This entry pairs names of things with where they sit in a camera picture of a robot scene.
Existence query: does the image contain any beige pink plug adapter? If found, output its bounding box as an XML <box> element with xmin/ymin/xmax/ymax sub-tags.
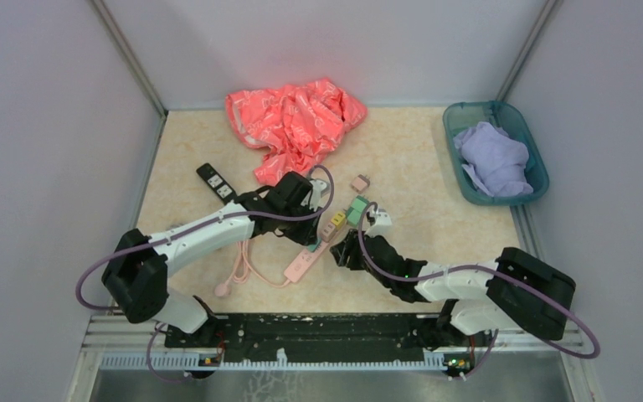
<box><xmin>320</xmin><ymin>222</ymin><xmax>338</xmax><ymax>243</ymax></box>

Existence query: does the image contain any yellow plug adapter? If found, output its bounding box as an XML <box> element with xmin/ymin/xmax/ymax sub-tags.
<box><xmin>330</xmin><ymin>211</ymin><xmax>347</xmax><ymax>229</ymax></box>

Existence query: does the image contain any green plug adapter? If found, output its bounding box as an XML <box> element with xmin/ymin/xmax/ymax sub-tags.
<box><xmin>345</xmin><ymin>195</ymin><xmax>369</xmax><ymax>228</ymax></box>

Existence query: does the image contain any pink power strip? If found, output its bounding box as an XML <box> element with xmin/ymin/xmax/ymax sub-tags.
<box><xmin>283</xmin><ymin>242</ymin><xmax>328</xmax><ymax>283</ymax></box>

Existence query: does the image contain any teal plug adapter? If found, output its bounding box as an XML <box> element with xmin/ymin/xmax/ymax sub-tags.
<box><xmin>307</xmin><ymin>243</ymin><xmax>320</xmax><ymax>253</ymax></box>

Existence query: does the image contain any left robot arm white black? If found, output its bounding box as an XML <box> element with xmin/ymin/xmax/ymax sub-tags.
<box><xmin>101</xmin><ymin>172</ymin><xmax>335</xmax><ymax>347</ymax></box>

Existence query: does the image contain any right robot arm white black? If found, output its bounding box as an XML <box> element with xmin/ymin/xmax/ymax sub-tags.
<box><xmin>331</xmin><ymin>229</ymin><xmax>576</xmax><ymax>345</ymax></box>

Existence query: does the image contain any black power strip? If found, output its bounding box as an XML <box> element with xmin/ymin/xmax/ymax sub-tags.
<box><xmin>196</xmin><ymin>162</ymin><xmax>237</xmax><ymax>204</ymax></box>

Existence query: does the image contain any pink crumpled cloth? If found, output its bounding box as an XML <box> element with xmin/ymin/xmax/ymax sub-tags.
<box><xmin>224</xmin><ymin>78</ymin><xmax>368</xmax><ymax>185</ymax></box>

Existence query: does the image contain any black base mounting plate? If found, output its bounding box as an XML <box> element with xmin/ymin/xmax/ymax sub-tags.
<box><xmin>165</xmin><ymin>313</ymin><xmax>490</xmax><ymax>363</ymax></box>

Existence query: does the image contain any lavender cloth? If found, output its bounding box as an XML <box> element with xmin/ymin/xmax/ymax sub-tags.
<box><xmin>452</xmin><ymin>121</ymin><xmax>533</xmax><ymax>198</ymax></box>

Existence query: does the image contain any teal plastic basket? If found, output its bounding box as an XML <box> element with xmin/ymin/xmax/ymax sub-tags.
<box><xmin>441</xmin><ymin>100</ymin><xmax>550</xmax><ymax>206</ymax></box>

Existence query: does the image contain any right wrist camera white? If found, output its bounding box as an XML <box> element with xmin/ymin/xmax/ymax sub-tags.
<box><xmin>365</xmin><ymin>207</ymin><xmax>393</xmax><ymax>237</ymax></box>

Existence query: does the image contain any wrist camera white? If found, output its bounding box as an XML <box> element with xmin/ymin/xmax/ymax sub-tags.
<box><xmin>302</xmin><ymin>178</ymin><xmax>331</xmax><ymax>212</ymax></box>
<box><xmin>365</xmin><ymin>207</ymin><xmax>393</xmax><ymax>237</ymax></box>

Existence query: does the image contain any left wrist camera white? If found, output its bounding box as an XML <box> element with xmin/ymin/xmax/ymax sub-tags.
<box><xmin>302</xmin><ymin>178</ymin><xmax>331</xmax><ymax>212</ymax></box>

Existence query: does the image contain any pink power cord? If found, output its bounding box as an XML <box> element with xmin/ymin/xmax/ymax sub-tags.
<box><xmin>213</xmin><ymin>238</ymin><xmax>292</xmax><ymax>299</ymax></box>

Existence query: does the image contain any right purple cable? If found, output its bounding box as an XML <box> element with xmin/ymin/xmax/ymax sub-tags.
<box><xmin>357</xmin><ymin>201</ymin><xmax>602</xmax><ymax>361</ymax></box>

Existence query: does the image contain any purple cable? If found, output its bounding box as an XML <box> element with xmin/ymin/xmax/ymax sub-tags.
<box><xmin>357</xmin><ymin>201</ymin><xmax>602</xmax><ymax>361</ymax></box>
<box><xmin>75</xmin><ymin>164</ymin><xmax>336</xmax><ymax>385</ymax></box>

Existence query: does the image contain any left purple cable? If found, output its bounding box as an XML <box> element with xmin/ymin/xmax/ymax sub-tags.
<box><xmin>75</xmin><ymin>164</ymin><xmax>336</xmax><ymax>385</ymax></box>

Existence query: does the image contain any white slotted cable duct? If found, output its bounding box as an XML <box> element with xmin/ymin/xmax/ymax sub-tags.
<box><xmin>99</xmin><ymin>349</ymin><xmax>447</xmax><ymax>373</ymax></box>

